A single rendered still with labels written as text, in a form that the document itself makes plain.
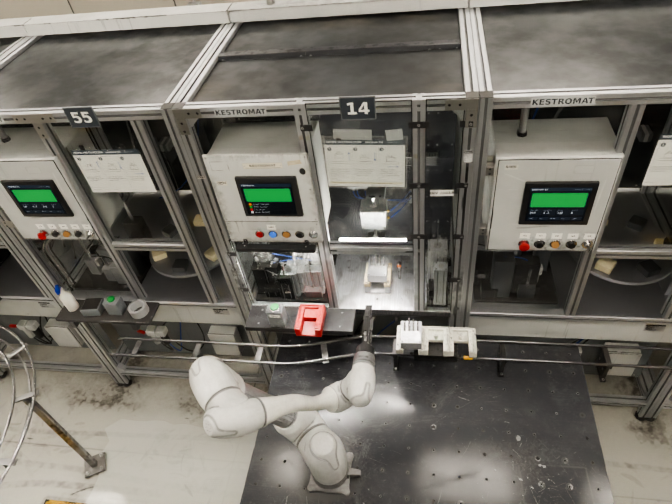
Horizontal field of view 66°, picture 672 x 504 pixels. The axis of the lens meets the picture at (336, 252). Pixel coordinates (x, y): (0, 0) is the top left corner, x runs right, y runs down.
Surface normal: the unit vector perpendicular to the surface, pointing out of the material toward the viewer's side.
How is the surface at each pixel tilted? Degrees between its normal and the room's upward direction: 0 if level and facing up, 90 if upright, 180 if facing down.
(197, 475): 0
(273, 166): 90
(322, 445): 6
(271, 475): 0
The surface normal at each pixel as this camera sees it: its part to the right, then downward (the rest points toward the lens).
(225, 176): -0.13, 0.71
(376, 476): -0.11, -0.71
